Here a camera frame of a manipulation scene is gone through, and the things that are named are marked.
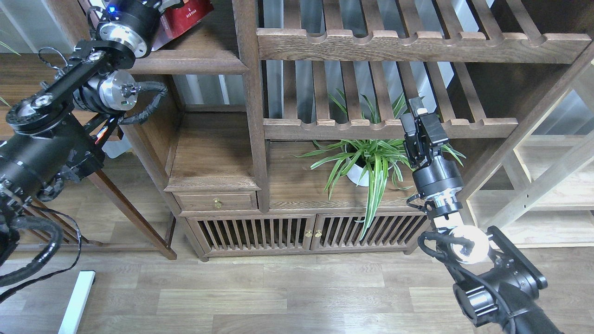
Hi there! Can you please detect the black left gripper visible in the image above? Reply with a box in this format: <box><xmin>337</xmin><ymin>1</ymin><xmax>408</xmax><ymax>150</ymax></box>
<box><xmin>86</xmin><ymin>0</ymin><xmax>185</xmax><ymax>58</ymax></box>

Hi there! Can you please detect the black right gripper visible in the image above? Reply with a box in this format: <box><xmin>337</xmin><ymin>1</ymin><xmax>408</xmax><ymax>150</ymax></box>
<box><xmin>400</xmin><ymin>97</ymin><xmax>463</xmax><ymax>207</ymax></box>

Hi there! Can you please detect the red cover book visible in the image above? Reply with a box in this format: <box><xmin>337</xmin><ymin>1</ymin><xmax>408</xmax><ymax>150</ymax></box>
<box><xmin>151</xmin><ymin>0</ymin><xmax>214</xmax><ymax>51</ymax></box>

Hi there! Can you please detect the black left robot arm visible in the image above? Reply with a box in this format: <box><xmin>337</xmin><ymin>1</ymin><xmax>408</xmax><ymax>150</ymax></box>
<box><xmin>0</xmin><ymin>0</ymin><xmax>184</xmax><ymax>301</ymax></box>

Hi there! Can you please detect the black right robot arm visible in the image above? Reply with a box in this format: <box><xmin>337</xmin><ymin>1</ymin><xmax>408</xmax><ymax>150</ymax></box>
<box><xmin>400</xmin><ymin>97</ymin><xmax>560</xmax><ymax>334</ymax></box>

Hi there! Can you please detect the green spider plant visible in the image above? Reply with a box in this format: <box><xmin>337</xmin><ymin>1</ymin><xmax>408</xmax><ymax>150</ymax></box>
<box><xmin>306</xmin><ymin>96</ymin><xmax>463</xmax><ymax>238</ymax></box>

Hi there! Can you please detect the white plant pot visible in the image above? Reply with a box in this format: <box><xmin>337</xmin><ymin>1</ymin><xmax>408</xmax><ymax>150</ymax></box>
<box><xmin>340</xmin><ymin>140</ymin><xmax>398</xmax><ymax>190</ymax></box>

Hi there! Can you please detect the dark wooden bookshelf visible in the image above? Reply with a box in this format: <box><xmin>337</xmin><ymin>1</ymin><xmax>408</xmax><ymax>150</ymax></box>
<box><xmin>123</xmin><ymin>0</ymin><xmax>593</xmax><ymax>260</ymax></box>

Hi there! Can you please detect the white metal base leg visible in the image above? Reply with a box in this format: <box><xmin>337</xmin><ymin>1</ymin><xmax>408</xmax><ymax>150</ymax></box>
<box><xmin>58</xmin><ymin>270</ymin><xmax>96</xmax><ymax>334</ymax></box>

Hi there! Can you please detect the light wooden shelf frame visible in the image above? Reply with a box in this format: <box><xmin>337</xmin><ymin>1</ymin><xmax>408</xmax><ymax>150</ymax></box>
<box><xmin>466</xmin><ymin>63</ymin><xmax>594</xmax><ymax>248</ymax></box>

